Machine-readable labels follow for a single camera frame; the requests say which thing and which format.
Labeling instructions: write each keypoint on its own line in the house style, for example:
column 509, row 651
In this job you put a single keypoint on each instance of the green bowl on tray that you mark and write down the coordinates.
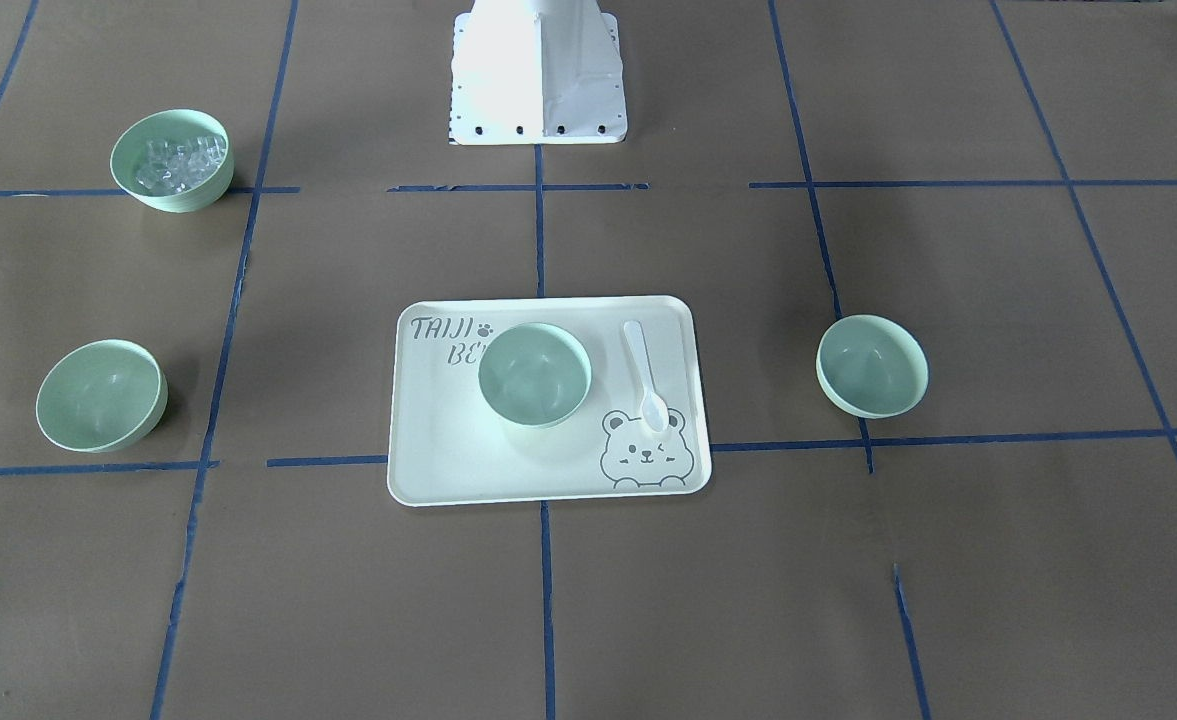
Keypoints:
column 535, row 375

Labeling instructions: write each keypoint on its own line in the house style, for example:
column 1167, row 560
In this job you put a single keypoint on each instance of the pale green bear tray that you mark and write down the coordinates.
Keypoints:
column 447, row 446

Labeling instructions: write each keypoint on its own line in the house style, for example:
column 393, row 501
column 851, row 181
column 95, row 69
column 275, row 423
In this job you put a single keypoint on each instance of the green bowl with ice cubes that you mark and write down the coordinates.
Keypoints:
column 178, row 160

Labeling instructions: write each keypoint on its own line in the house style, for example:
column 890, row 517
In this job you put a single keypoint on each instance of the white camera stand base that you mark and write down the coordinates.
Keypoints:
column 536, row 73

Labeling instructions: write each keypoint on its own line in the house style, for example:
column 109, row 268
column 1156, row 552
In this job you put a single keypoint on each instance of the green bowl front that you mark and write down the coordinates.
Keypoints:
column 102, row 397
column 871, row 367

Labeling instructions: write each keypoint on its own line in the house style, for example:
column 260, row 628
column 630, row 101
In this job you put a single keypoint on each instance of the white plastic spoon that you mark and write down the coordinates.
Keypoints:
column 652, row 407

